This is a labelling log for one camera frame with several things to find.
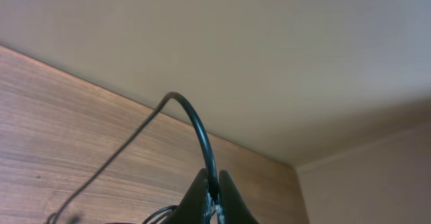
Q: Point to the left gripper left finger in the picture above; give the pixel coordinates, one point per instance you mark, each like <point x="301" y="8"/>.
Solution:
<point x="195" y="207"/>

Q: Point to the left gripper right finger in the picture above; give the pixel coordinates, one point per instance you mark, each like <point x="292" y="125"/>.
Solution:
<point x="231" y="207"/>

